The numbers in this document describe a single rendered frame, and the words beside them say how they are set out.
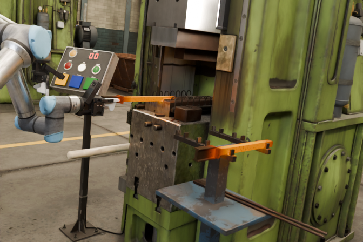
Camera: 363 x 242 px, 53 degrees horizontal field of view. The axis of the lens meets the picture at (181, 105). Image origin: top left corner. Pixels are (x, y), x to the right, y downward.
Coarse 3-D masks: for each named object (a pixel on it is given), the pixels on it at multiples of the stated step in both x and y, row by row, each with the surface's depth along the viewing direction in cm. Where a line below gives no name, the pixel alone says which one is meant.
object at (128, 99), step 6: (102, 96) 167; (108, 96) 169; (114, 96) 171; (120, 96) 172; (132, 96) 180; (138, 96) 183; (144, 96) 185; (150, 96) 188; (156, 96) 190; (162, 96) 193; (168, 96) 196; (120, 102) 173
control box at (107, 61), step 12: (72, 48) 226; (60, 60) 225; (72, 60) 222; (84, 60) 220; (96, 60) 217; (108, 60) 215; (72, 72) 218; (84, 72) 216; (108, 72) 214; (108, 84) 216
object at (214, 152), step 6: (234, 144) 135; (240, 144) 136; (246, 144) 137; (252, 144) 138; (258, 144) 140; (264, 144) 143; (270, 144) 145; (198, 150) 120; (204, 150) 122; (210, 150) 124; (216, 150) 125; (222, 150) 127; (228, 150) 129; (240, 150) 134; (246, 150) 136; (198, 156) 121; (204, 156) 123; (210, 156) 125; (216, 156) 125
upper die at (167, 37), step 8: (152, 32) 194; (160, 32) 190; (168, 32) 186; (176, 32) 181; (184, 32) 184; (192, 32) 188; (200, 32) 192; (208, 32) 196; (152, 40) 195; (160, 40) 190; (168, 40) 186; (176, 40) 182; (184, 40) 185; (192, 40) 189; (200, 40) 193; (208, 40) 197; (216, 40) 202; (184, 48) 186; (192, 48) 190; (200, 48) 194; (208, 48) 198; (216, 48) 203
